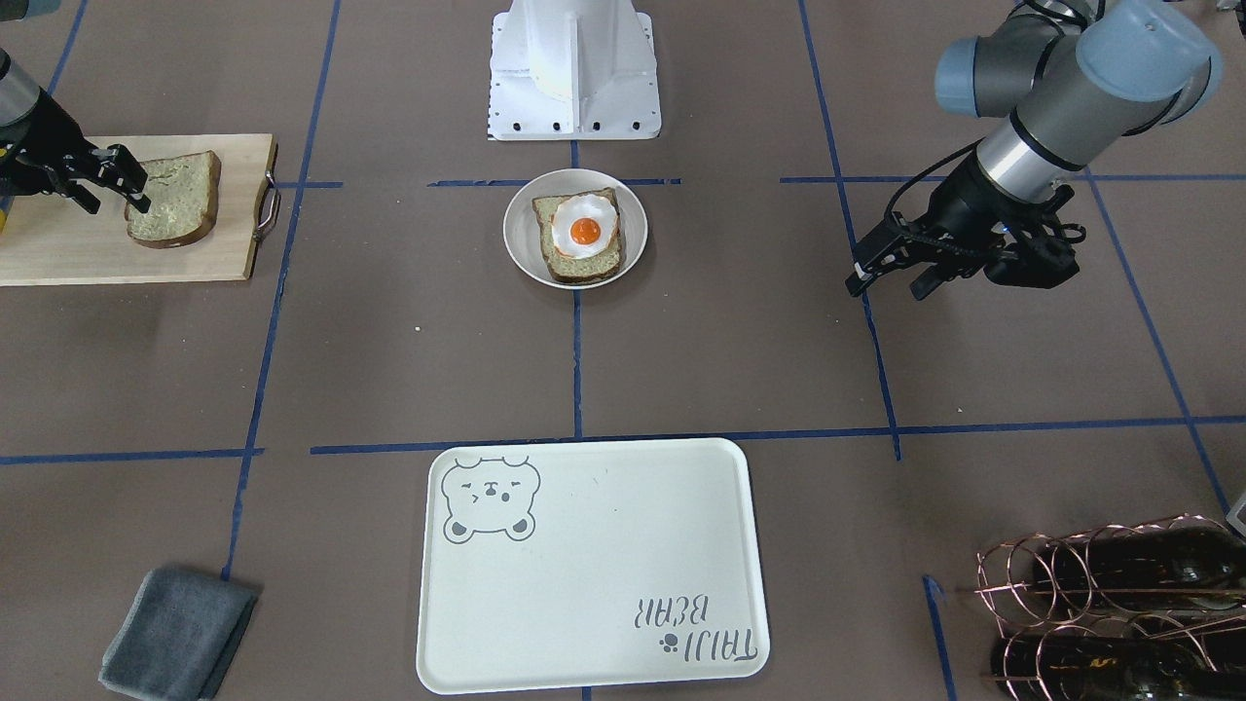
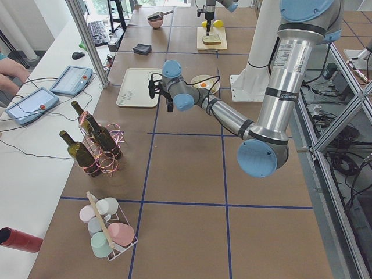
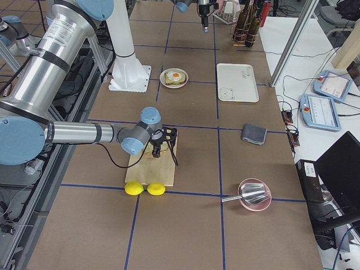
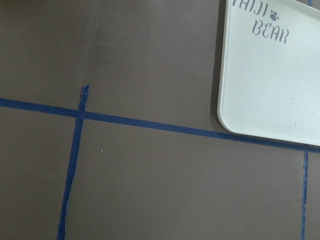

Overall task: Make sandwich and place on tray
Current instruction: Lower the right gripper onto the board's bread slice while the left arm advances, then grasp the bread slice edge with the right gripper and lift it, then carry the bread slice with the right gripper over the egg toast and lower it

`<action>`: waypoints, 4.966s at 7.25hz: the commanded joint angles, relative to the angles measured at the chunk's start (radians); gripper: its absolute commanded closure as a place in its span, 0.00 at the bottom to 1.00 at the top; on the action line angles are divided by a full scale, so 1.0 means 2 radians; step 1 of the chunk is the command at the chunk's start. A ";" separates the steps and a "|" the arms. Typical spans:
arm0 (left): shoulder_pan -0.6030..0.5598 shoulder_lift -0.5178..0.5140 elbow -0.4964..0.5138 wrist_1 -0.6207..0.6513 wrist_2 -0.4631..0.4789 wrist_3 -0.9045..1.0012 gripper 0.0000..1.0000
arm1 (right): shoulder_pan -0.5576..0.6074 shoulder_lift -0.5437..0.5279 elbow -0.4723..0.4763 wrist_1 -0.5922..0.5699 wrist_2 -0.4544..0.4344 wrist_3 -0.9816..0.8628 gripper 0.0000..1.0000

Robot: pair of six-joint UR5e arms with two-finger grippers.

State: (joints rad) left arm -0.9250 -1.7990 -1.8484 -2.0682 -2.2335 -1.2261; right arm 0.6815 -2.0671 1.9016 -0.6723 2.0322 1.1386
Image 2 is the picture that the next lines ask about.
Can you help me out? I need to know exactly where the copper wire bottle rack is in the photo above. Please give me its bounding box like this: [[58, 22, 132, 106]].
[[79, 111, 123, 176]]

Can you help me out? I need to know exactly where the light pink cup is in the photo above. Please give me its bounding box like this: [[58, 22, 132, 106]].
[[79, 205, 96, 224]]

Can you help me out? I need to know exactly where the metal scoop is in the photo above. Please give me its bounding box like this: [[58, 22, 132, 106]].
[[147, 10, 174, 22]]

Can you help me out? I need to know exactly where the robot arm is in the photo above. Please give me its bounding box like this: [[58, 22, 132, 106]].
[[197, 0, 238, 36], [148, 1, 344, 178]]

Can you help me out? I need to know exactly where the white plate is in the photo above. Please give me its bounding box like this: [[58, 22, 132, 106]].
[[190, 75, 220, 94]]

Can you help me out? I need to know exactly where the grey folded cloth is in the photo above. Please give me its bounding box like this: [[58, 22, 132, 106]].
[[133, 43, 152, 55]]

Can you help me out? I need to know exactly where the pink bowl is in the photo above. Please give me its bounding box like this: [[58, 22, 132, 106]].
[[148, 18, 163, 29]]

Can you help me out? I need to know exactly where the mint green cup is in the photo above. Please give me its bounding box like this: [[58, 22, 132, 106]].
[[90, 232, 113, 258]]

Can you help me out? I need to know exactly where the teach pendant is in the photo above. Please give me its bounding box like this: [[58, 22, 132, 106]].
[[5, 87, 59, 125], [50, 66, 93, 96]]

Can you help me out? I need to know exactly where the fried egg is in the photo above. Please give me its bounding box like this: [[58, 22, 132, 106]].
[[194, 80, 213, 90]]

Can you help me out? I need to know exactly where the white cup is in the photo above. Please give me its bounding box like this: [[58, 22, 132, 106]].
[[95, 197, 119, 216]]

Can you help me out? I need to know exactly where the black computer mouse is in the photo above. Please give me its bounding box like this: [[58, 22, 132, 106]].
[[71, 52, 85, 60]]

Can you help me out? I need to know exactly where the aluminium frame post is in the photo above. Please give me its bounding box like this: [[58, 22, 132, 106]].
[[65, 0, 109, 88]]

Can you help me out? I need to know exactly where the dark green wine bottle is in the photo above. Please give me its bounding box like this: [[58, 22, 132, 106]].
[[59, 130, 101, 177]]

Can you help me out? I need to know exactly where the wooden cutting board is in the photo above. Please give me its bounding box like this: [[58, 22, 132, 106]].
[[196, 27, 228, 51]]

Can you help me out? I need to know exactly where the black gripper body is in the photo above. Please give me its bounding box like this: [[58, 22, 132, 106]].
[[148, 73, 173, 102], [197, 0, 216, 20]]

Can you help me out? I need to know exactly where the black keyboard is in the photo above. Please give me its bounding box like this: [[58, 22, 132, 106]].
[[88, 20, 110, 47]]

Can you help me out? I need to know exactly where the far teach pendant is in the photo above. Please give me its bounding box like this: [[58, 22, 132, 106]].
[[50, 66, 93, 96]]

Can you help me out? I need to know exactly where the near teach pendant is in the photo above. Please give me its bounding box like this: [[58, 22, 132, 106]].
[[5, 87, 59, 125]]

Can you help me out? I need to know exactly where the yellow lemon left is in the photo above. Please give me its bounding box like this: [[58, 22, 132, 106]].
[[213, 20, 224, 28]]

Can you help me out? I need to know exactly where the red cylinder bottle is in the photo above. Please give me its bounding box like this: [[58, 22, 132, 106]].
[[1, 227, 43, 253]]

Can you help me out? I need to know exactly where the grey blue cup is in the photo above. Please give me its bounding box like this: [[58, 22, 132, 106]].
[[87, 217, 102, 237]]

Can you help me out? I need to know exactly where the white wire cup rack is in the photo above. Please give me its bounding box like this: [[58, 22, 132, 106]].
[[79, 192, 138, 261]]

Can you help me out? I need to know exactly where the cream bear tray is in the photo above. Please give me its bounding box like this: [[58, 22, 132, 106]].
[[116, 68, 162, 108]]

